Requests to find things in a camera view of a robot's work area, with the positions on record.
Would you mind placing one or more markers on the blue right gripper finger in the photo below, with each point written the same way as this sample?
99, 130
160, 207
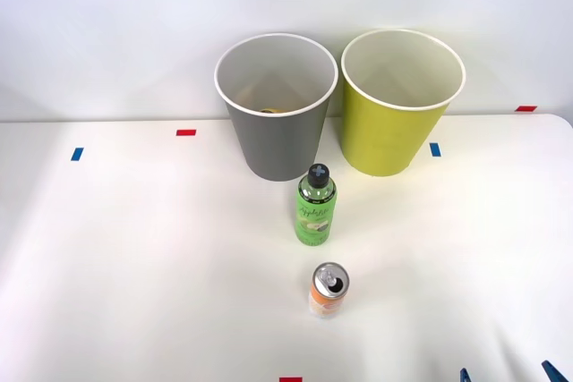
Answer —
554, 372
466, 376

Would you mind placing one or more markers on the orange drink can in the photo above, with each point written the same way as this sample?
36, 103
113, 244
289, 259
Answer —
327, 299

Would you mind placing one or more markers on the green plastic bottle black cap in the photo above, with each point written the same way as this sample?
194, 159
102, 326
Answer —
315, 216

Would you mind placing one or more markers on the yellow-green plastic waste bin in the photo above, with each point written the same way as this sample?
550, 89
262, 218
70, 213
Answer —
385, 136

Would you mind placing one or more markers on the grey plastic waste bin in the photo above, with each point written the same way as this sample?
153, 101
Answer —
279, 145

